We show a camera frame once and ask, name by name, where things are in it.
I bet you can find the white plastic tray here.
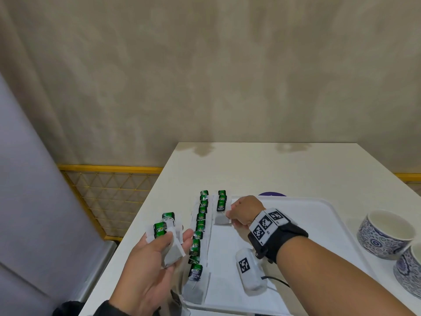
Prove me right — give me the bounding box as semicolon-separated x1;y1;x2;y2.
179;194;379;316

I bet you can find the white wrist device with marker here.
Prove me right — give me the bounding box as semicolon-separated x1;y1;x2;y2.
235;248;268;292

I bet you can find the black cable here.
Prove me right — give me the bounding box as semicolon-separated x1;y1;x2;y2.
262;276;291;288

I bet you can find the person's right forearm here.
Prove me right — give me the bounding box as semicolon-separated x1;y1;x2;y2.
276;236;416;316

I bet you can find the blue patterned ceramic cup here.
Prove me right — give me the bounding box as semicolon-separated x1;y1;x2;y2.
393;243;421;300
357;210;417;261

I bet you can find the yellow framed mesh panel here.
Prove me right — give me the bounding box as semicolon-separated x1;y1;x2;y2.
394;173;421;196
57;164;165;242

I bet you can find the person's right hand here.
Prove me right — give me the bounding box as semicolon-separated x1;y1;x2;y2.
227;195;266;232

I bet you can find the row of tea bags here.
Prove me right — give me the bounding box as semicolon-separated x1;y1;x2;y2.
183;190;229;305

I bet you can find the black wristband with marker tags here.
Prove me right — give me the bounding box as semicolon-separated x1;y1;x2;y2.
248;209;309;264

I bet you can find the person's left hand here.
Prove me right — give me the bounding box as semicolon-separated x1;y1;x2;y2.
109;228;195;316

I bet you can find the green-tagged tea bag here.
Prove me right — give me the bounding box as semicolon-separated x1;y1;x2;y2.
214;199;231;226
161;212;185;242
145;222;183;269

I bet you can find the grey cabinet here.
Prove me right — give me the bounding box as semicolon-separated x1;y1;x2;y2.
0;72;118;316

